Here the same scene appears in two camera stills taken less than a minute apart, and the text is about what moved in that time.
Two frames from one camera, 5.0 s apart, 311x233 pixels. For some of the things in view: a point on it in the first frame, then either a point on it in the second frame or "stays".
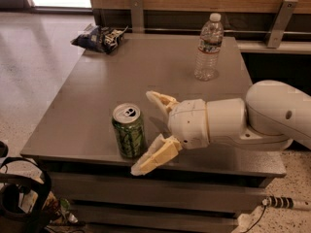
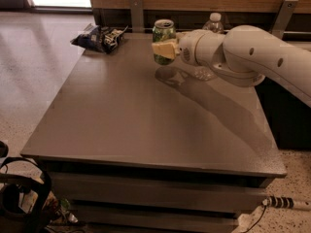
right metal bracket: x=283 y=17 stays
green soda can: x=129 y=130 → x=163 y=30
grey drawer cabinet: x=201 y=190 stays
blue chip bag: x=97 y=38 stays
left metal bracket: x=137 y=15 stays
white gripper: x=189 y=122 → x=186 y=49
